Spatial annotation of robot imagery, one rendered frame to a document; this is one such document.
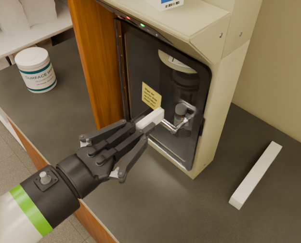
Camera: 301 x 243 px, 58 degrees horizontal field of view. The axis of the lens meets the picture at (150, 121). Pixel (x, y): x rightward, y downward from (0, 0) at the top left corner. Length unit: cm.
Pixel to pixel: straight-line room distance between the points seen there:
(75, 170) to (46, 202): 6
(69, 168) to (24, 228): 11
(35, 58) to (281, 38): 91
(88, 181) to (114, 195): 42
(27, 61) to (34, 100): 16
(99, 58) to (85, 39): 8
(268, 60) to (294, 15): 17
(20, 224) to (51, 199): 5
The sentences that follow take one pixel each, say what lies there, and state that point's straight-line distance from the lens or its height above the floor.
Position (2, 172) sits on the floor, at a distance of 229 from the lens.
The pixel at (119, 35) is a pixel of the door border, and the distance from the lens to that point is 76.
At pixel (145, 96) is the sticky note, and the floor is 118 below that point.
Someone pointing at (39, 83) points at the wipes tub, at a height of 99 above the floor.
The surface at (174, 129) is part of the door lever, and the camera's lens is 68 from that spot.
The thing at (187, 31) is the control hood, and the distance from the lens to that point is 45.
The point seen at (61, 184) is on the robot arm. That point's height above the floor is 135.
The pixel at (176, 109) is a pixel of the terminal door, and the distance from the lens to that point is 71.
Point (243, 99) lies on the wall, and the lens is 118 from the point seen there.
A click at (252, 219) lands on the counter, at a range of 90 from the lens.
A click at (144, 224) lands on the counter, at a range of 84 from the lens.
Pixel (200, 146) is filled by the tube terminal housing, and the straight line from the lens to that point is 77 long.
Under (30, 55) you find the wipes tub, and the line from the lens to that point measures 123.
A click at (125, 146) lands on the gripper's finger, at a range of 51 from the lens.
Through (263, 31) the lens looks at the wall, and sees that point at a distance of 102.
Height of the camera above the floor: 173
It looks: 48 degrees down
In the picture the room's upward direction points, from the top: straight up
